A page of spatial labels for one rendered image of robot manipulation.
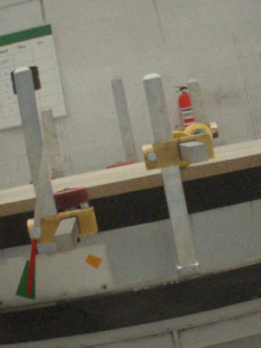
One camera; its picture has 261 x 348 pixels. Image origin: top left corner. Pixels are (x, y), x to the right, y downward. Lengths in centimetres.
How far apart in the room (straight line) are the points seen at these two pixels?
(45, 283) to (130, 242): 29
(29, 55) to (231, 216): 705
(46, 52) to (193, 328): 724
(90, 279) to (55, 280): 7
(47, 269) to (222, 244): 43
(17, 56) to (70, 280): 725
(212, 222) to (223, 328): 29
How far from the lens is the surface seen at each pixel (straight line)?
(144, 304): 192
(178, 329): 198
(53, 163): 301
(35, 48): 911
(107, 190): 213
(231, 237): 216
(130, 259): 215
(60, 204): 201
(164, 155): 191
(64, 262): 193
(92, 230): 192
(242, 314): 199
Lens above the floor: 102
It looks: 3 degrees down
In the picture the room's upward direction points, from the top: 11 degrees counter-clockwise
